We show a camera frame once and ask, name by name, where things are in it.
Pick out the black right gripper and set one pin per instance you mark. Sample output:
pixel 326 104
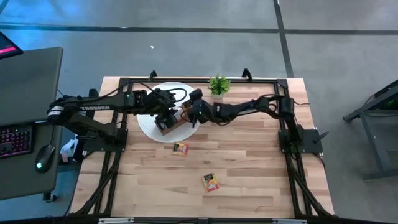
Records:
pixel 196 109

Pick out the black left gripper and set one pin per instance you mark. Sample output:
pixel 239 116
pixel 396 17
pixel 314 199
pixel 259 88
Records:
pixel 161 102

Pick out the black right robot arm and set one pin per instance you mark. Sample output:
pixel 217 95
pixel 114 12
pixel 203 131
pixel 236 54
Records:
pixel 239 109

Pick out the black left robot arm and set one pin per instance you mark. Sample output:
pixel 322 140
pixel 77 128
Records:
pixel 93 107

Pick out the wooden tea organizer box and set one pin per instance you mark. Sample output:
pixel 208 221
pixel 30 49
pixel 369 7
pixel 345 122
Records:
pixel 177 125

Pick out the white round plate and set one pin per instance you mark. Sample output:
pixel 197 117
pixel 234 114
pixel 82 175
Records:
pixel 186 135

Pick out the green plant in white pot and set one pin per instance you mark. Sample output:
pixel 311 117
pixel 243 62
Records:
pixel 219 85

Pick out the white plastic bag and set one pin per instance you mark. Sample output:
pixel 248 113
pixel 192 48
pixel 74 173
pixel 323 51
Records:
pixel 67 151

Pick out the black computer mouse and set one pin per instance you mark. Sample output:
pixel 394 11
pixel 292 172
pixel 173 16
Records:
pixel 45 157

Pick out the grey desk top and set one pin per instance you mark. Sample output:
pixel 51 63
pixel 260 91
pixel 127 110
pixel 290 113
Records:
pixel 28 77

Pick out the backlit black keyboard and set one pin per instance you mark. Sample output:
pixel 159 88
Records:
pixel 15 141

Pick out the grey keyboard shelf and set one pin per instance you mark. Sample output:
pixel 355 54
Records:
pixel 18 180

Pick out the monitor with pink screen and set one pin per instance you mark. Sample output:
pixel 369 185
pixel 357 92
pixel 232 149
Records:
pixel 7 48

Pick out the grey metal stand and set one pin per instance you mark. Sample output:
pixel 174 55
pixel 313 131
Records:
pixel 371 140

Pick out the black metal table frame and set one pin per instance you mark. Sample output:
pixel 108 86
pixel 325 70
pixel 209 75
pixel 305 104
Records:
pixel 264 81

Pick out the silver aluminium rail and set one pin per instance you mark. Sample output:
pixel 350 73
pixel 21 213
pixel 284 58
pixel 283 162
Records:
pixel 289 221
pixel 116 221

